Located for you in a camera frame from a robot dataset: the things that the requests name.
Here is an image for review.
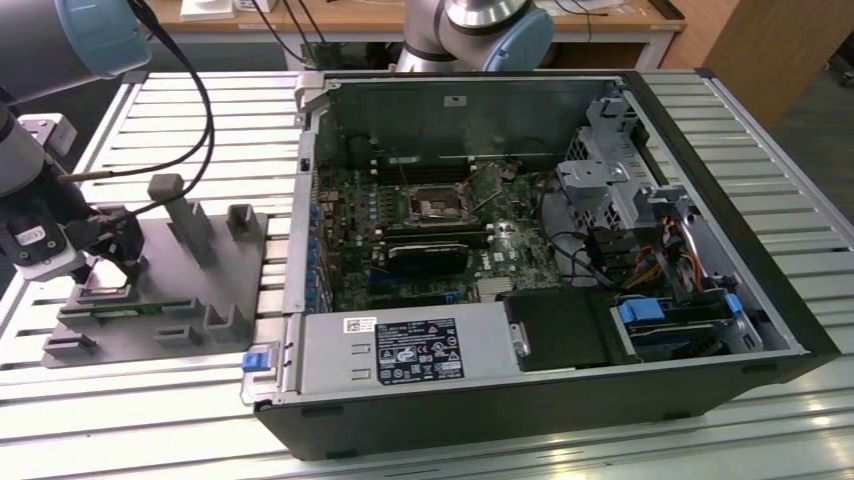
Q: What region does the metal socket cover frame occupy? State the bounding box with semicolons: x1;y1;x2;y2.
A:
458;163;512;217

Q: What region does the thin wire locking lever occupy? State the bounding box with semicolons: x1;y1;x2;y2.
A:
471;171;512;217

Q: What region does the CPU socket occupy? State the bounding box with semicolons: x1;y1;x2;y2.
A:
403;183;479;224

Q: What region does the grey parts rack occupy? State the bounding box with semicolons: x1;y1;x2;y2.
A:
40;172;269;370

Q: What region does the green RAM stick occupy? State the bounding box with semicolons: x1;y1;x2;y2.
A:
89;299;196;317

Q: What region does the grey power supply unit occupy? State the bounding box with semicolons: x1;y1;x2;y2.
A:
292;302;528;396

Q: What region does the black graphics card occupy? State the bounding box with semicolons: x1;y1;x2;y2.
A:
383;242;472;279

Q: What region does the plain white box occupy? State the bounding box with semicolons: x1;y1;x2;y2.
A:
179;0;237;22

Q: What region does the small silver heatsink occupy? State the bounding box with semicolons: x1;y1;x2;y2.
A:
476;277;519;301

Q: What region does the wooden desk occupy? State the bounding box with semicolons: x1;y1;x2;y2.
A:
143;0;688;71

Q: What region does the black open PC case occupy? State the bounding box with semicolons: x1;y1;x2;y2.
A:
252;67;841;461

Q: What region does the green motherboard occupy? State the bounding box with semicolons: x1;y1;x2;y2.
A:
312;159;582;309

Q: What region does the black plastic fan shroud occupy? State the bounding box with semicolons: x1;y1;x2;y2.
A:
503;289;635;374

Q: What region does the metal drive cage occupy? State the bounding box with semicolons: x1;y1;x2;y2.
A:
556;97;668;231

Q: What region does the hard disk in blue carrier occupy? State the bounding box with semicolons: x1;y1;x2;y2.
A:
612;294;746;364

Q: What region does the wooden cabinet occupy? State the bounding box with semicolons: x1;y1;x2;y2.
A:
659;0;854;131

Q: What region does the black and white wrist camera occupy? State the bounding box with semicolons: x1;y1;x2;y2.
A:
0;212;87;281

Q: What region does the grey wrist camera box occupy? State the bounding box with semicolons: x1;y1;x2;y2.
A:
17;113;79;157

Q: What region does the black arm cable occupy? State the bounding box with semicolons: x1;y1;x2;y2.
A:
56;0;219;221

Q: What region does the coloured power wire bundle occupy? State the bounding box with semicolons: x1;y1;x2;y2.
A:
623;214;708;304

